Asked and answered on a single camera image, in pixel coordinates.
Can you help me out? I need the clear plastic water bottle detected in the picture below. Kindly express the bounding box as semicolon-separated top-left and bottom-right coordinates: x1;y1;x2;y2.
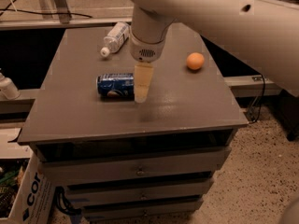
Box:
100;21;130;58

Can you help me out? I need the black cable bundle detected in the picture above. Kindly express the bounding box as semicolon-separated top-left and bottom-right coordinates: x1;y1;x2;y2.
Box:
54;186;82;217

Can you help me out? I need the grey drawer cabinet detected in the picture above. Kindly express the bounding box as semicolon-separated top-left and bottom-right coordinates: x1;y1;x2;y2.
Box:
17;22;249;222

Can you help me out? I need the metal frame rail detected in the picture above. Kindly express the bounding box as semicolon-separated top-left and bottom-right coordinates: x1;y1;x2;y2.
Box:
0;17;132;31

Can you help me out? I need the white pump bottle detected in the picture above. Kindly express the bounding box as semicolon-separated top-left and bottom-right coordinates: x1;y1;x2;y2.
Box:
0;73;20;100

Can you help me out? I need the grey drawer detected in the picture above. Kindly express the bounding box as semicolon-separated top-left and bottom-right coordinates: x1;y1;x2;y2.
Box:
65;178;214;208
82;196;203;221
41;147;231;186

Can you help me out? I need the white cardboard box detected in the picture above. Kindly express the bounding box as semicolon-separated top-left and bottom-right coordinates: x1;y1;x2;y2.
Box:
0;154;55;224

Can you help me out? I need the orange fruit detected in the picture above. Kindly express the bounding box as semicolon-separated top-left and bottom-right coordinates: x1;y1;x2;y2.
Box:
186;52;205;71

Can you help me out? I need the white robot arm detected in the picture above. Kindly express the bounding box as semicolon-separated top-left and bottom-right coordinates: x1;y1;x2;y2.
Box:
130;0;299;97

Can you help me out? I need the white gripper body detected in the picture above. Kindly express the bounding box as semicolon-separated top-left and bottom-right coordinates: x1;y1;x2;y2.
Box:
129;33;165;63

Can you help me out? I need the middle grey drawer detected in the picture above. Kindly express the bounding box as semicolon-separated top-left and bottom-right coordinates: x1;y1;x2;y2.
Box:
65;178;214;208

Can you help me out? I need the blue pepsi can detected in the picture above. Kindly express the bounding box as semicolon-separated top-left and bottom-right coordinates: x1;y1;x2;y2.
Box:
96;73;134;97

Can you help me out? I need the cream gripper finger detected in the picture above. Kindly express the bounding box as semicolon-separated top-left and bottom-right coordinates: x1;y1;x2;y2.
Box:
134;63;153;103

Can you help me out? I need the top grey drawer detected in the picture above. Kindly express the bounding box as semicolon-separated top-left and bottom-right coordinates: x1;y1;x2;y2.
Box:
41;147;231;186

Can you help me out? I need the bottom grey drawer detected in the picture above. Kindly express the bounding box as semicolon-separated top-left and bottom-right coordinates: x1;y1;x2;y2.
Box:
82;196;203;221

